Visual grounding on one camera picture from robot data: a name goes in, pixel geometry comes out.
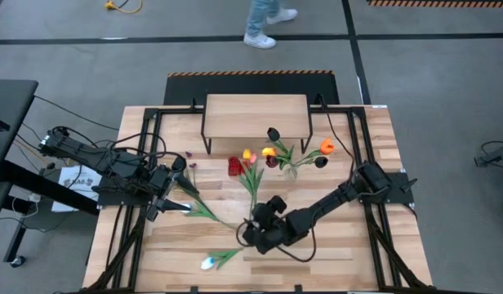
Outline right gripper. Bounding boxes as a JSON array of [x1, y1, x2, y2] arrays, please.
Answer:
[[243, 195, 312, 255]]

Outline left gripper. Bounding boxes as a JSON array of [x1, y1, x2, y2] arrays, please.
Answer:
[[147, 156, 200, 222]]

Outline white blue tulip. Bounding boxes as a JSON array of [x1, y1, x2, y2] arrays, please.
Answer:
[[180, 191, 241, 230], [200, 247, 243, 271]]

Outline dark red tulip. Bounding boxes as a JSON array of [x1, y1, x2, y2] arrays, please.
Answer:
[[265, 155, 292, 172]]

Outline pink tulip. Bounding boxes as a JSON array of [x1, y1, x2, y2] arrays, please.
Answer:
[[249, 153, 265, 213]]

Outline plain yellow tulip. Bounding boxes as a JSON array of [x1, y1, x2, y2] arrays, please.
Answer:
[[241, 149, 260, 220]]

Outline red and yellow tulip bunch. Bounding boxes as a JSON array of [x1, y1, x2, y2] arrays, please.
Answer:
[[261, 146, 292, 171]]

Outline orange yellow tulip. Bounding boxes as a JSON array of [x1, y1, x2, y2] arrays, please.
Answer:
[[294, 137, 336, 169]]

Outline wooden shelf black legs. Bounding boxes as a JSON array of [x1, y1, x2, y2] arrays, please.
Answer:
[[200, 93, 314, 155]]

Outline red glass vase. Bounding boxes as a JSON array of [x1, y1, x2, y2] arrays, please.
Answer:
[[228, 156, 243, 177]]

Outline white paper sheet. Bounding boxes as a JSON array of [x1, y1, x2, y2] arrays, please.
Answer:
[[51, 164, 105, 213]]

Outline black hazard-edged floor mat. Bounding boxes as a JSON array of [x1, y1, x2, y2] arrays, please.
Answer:
[[163, 69, 341, 106]]

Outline person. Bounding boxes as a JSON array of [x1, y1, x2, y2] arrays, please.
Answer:
[[243, 0, 300, 50]]

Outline black desk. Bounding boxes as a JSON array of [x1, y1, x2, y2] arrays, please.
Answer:
[[0, 79, 100, 269]]

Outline black yellow hazard strip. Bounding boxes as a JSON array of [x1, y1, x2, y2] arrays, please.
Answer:
[[367, 0, 503, 8]]

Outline black table frame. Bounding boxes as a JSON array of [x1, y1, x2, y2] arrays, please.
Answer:
[[86, 97, 434, 293]]

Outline yellow extension cord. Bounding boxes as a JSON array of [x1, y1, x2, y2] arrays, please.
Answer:
[[104, 0, 143, 14]]

